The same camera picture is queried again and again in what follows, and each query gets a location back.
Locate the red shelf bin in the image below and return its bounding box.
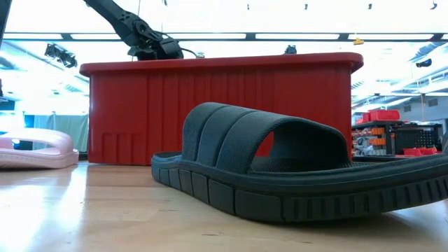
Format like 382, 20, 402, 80
362, 109, 401, 123

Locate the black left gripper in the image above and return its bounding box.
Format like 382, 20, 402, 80
127, 36, 185, 62

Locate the black ceiling camera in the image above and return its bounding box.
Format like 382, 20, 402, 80
44, 43, 78, 69

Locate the black slide sandal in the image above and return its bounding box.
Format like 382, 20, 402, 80
150, 101, 448, 224

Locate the grey-blue curtain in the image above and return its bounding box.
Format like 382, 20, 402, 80
23, 113, 90, 153

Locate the black storage shelf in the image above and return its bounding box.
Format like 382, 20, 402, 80
351, 120, 444, 158

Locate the pink slide sandal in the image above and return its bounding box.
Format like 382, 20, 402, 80
0, 127, 80, 170

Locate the red plastic bin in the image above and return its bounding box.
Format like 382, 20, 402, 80
79, 52, 365, 167

